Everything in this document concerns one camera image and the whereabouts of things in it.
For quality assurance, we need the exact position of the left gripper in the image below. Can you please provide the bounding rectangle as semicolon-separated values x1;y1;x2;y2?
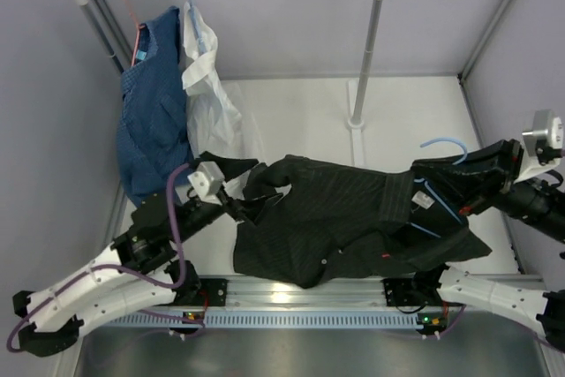
169;152;283;245

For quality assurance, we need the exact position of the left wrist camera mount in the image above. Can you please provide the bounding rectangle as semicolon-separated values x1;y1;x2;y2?
188;162;225;205

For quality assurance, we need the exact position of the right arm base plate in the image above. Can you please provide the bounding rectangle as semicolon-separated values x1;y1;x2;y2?
382;277;451;338

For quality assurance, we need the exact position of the light blue hanger with shirt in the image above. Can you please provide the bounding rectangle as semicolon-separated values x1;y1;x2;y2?
187;0;207;55

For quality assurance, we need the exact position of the aluminium mounting rail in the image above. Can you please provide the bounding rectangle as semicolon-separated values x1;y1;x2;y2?
105;274;553;308

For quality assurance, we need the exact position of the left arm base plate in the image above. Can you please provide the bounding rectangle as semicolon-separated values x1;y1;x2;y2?
173;277;229;307

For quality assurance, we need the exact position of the pink wire hanger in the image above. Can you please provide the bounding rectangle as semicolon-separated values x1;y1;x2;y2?
122;0;144;67

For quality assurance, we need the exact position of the white shirt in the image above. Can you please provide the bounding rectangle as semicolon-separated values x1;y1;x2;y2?
181;3;265;161

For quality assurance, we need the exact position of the blue wire hanger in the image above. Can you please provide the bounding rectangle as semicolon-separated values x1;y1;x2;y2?
408;137;469;239

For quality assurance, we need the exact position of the blue checked shirt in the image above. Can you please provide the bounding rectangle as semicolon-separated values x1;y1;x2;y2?
117;6;193;206

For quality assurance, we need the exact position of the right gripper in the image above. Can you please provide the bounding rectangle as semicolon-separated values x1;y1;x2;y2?
410;139;565;245

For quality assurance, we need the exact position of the black pinstriped shirt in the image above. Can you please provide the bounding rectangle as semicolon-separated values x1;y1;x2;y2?
201;153;491;289

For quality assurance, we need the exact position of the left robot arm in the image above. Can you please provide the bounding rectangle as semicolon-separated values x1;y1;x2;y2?
6;192;282;358

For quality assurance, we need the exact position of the slotted cable duct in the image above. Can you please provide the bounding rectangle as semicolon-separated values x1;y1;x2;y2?
107;311;423;329

